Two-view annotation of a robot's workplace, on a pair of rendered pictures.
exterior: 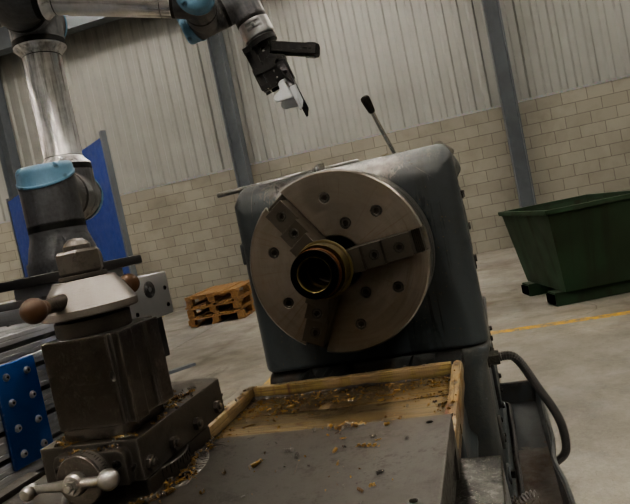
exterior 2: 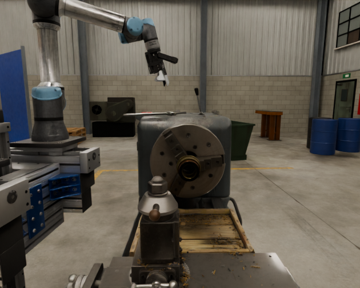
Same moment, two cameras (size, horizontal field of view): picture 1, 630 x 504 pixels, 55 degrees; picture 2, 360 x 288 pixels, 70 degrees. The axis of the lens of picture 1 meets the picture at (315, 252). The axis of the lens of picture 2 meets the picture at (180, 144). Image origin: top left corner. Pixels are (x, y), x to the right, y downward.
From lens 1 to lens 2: 34 cm
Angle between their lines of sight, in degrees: 17
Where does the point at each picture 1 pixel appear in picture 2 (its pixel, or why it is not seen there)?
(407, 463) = (279, 279)
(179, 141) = not seen: hidden behind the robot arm
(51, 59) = (53, 34)
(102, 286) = (171, 200)
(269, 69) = (156, 64)
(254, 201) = (147, 124)
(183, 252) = not seen: hidden behind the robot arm
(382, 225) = (210, 151)
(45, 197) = (48, 105)
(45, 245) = (45, 128)
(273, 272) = (160, 161)
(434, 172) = (224, 129)
